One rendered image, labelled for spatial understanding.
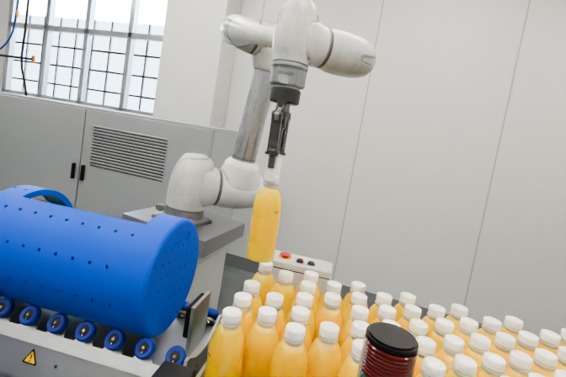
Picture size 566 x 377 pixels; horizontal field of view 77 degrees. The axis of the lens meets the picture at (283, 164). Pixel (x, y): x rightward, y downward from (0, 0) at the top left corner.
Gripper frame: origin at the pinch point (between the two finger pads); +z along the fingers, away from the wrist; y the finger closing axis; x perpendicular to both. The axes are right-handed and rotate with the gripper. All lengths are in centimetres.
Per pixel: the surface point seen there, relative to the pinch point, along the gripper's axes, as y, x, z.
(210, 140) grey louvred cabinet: -138, -72, 4
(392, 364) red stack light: 47, 27, 15
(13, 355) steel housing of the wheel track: 21, -49, 52
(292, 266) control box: -16.1, 7.6, 29.7
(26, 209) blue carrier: 16, -54, 19
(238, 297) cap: 15.5, 0.1, 27.5
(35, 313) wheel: 18, -47, 42
